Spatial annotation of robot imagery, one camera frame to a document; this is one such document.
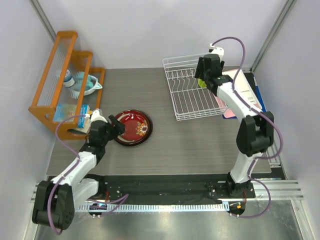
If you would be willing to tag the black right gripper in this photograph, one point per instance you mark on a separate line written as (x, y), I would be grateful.
(200, 72)

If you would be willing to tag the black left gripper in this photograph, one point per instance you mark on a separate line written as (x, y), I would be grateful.
(117, 129)

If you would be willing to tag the lime green small plate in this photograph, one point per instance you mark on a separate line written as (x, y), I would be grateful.
(201, 83)

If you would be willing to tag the red floral small plate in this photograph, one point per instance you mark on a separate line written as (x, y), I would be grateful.
(133, 126)

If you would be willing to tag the dark red cream plate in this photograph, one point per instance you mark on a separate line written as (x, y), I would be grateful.
(147, 135)

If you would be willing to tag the silver rimmed cream plate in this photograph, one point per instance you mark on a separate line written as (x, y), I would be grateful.
(150, 126)

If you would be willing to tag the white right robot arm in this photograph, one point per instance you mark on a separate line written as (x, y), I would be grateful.
(255, 134)

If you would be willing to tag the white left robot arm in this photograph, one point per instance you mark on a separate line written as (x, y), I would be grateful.
(57, 199)

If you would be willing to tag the orange wooden shelf rack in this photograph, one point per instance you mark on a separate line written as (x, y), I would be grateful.
(51, 91)

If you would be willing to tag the blue white box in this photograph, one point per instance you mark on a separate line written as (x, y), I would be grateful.
(64, 111)

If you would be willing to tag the pink clipboard with papers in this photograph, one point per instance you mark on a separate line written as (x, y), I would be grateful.
(246, 84)

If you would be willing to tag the blue folder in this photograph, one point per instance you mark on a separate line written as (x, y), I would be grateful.
(260, 97)

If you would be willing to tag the white teal jug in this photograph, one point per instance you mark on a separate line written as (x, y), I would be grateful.
(92, 85)

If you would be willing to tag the teal brush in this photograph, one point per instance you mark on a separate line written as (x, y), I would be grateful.
(78, 80)

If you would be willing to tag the white blue round container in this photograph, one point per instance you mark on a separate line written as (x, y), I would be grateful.
(68, 79)

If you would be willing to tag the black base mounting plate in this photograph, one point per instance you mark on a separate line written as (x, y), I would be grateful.
(177, 189)

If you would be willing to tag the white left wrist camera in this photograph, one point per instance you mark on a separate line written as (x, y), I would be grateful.
(96, 115)

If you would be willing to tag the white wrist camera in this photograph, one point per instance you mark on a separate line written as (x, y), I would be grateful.
(216, 50)
(96, 115)

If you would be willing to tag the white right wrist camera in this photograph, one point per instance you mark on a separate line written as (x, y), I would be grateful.
(216, 50)

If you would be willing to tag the white wire dish rack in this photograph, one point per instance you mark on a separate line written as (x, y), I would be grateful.
(189, 99)

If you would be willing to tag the white slotted cable duct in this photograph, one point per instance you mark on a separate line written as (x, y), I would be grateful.
(131, 208)

